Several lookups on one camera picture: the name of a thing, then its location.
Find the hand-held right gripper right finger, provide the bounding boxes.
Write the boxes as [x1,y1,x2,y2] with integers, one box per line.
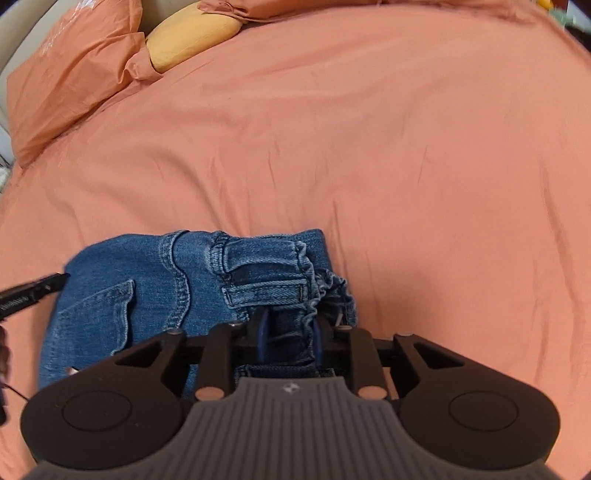
[312,315,465,401]

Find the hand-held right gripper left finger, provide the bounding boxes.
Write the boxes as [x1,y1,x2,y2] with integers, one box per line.
[113,308,271,401]

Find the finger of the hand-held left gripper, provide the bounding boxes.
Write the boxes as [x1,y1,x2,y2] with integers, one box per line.
[0,272,71,319]

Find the blue denim pants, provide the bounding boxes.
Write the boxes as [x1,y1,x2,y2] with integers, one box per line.
[39,228,359,402]

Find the orange bed sheet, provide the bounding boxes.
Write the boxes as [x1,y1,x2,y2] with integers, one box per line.
[0,0,591,480]

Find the orange embroidered pillow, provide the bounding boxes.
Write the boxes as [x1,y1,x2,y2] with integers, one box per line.
[196,0,385,22]
[6,0,165,169]

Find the yellow cushion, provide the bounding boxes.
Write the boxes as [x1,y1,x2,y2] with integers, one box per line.
[145,2,243,75]

